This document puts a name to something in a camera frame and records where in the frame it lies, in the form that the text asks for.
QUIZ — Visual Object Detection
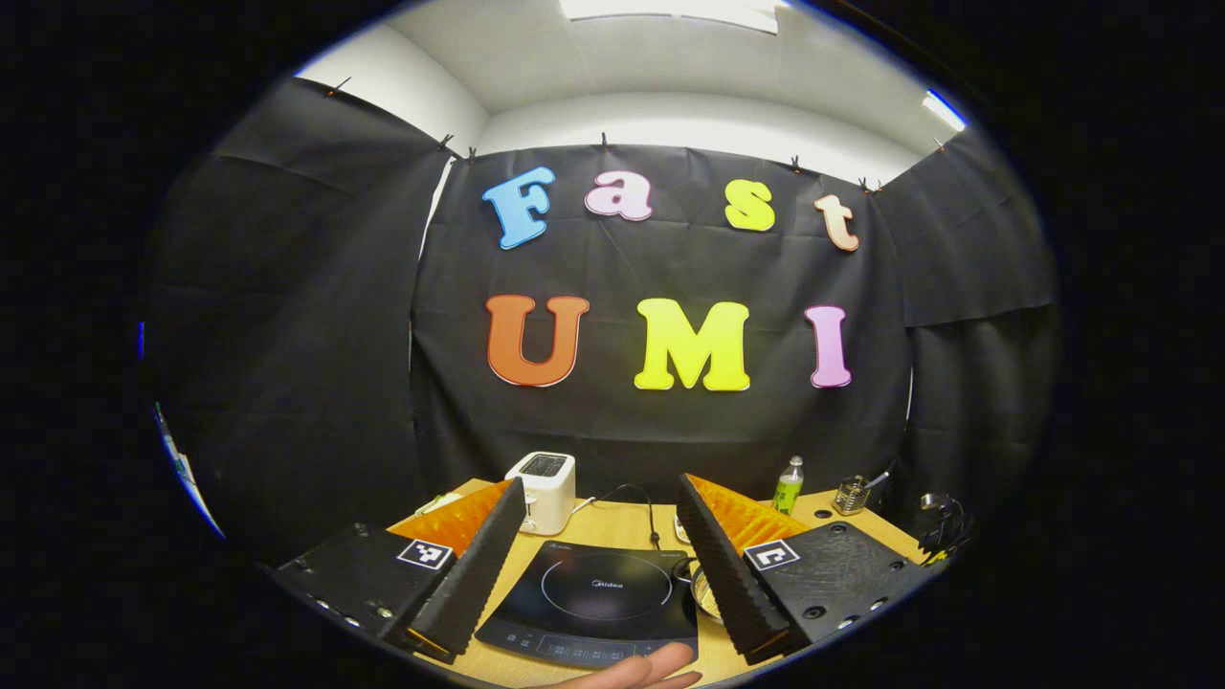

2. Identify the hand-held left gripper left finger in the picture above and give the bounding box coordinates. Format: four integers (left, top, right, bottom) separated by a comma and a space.
273, 477, 527, 663

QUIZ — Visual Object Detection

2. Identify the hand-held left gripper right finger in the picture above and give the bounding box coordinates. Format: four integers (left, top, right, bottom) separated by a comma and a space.
677, 472, 934, 668

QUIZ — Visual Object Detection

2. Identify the steel pot with beans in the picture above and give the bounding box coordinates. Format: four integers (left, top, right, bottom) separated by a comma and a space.
670, 555, 724, 625

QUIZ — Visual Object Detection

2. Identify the black induction cooktop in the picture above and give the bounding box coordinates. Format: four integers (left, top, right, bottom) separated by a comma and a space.
474, 539, 700, 671

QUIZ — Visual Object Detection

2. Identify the green drink bottle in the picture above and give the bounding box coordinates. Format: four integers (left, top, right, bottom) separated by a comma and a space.
771, 456, 805, 516

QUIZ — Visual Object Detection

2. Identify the white toaster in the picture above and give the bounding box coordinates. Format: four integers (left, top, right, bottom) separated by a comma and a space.
504, 451, 577, 536

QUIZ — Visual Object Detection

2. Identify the black backdrop cloth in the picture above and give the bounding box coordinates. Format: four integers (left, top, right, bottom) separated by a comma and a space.
144, 77, 1061, 566

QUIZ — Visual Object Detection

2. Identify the small ceiling light panel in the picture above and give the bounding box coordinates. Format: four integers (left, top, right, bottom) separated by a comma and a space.
922, 88, 969, 133

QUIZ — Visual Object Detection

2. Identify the large ceiling light panel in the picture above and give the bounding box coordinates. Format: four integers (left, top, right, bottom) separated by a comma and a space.
558, 0, 781, 35

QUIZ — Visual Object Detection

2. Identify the black power cable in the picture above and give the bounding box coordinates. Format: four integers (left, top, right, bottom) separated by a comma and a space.
593, 483, 663, 551

